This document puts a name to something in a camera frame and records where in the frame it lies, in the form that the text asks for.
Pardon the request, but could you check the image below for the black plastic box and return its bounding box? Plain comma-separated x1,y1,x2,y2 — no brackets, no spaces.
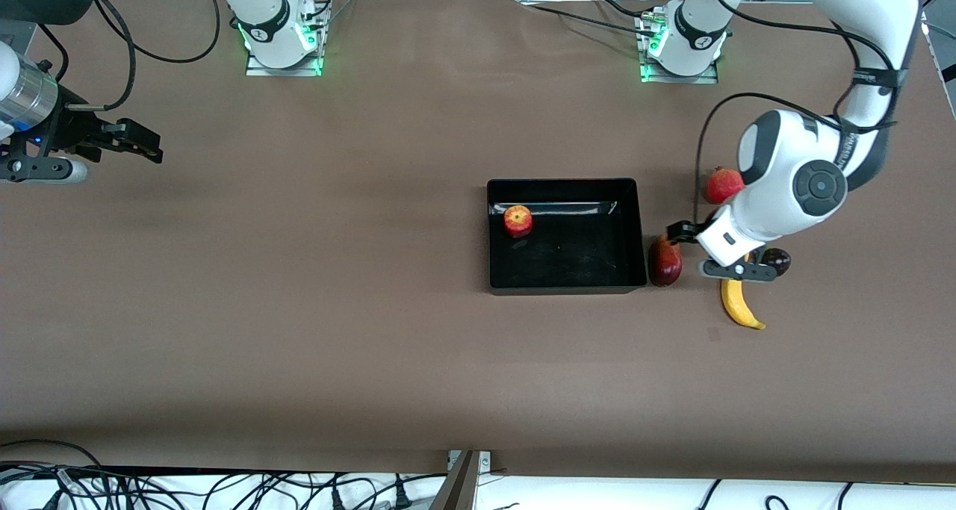
487,178,649,296

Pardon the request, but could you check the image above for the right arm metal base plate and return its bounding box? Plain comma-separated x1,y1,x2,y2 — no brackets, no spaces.
245,6,329,77

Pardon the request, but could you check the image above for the small metal bracket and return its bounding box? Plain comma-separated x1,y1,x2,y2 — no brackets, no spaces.
447,450,492,473

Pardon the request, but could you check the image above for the red yellow apple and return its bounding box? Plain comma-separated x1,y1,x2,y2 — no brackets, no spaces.
503,205,534,238

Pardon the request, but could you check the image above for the red pomegranate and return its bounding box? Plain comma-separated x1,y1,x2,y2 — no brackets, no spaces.
705,167,745,205

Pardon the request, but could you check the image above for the red yellow mango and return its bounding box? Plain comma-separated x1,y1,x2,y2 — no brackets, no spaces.
648,234,683,287

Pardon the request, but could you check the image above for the yellow banana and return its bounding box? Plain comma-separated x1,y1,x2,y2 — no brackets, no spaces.
720,252,767,331

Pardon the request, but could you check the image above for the brown paper table cover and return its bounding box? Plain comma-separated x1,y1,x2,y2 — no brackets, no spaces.
0,0,956,476

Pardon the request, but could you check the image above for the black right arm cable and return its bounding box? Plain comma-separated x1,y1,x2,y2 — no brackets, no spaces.
34,0,221,113

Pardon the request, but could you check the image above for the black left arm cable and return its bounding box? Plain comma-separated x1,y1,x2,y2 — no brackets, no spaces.
693,0,908,227

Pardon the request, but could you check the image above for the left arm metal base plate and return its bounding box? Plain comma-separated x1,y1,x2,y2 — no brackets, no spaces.
639,10,720,85

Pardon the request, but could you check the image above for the dark camera mount post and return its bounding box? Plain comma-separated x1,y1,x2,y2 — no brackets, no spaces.
429,450,482,510

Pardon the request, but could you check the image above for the thin black cable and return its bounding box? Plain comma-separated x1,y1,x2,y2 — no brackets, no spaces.
515,2,645,33

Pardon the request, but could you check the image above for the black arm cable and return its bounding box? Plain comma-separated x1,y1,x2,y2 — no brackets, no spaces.
693,0,908,227
34,0,221,113

